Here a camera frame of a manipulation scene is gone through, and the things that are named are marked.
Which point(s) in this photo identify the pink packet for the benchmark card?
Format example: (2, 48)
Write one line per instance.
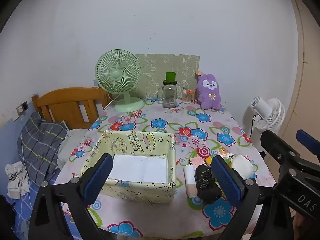
(197, 160)

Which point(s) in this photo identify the green desk fan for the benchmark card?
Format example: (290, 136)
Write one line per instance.
(116, 75)

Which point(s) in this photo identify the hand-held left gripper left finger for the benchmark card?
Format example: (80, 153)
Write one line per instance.
(97, 177)

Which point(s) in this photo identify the blue checked bed sheet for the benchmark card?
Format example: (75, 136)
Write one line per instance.
(22, 212)

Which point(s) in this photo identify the crumpled white cloth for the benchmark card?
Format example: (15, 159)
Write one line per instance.
(16, 180)

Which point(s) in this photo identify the yellow cartoon packet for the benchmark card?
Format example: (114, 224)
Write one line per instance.
(221, 152)

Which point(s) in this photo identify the green patterned board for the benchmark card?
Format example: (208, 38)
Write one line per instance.
(162, 65)

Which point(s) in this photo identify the wooden headboard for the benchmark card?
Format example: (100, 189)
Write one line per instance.
(62, 100)

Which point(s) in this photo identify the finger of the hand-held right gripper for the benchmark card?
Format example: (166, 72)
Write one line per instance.
(271, 142)
(307, 140)

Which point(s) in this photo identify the yellow fabric storage box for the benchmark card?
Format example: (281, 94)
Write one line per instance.
(130, 140)

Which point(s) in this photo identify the wall outlet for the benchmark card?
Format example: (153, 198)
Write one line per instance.
(22, 107)

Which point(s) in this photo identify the white blanket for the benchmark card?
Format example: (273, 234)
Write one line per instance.
(72, 145)

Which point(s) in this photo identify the purple plush bunny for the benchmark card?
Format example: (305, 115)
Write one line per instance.
(210, 92)

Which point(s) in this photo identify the cotton swab container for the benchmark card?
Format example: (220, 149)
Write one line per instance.
(188, 96)

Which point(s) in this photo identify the grey plaid pillow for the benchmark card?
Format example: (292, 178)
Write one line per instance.
(40, 142)

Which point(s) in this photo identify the glass jar with green lid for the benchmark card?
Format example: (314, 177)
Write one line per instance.
(170, 95)

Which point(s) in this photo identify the white and beige towel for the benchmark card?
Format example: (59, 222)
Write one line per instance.
(190, 177)

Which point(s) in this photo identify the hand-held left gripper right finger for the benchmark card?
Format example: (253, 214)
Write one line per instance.
(227, 180)

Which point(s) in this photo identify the white standing fan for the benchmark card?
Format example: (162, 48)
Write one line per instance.
(275, 115)

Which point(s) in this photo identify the floral tablecloth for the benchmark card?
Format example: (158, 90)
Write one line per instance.
(160, 120)

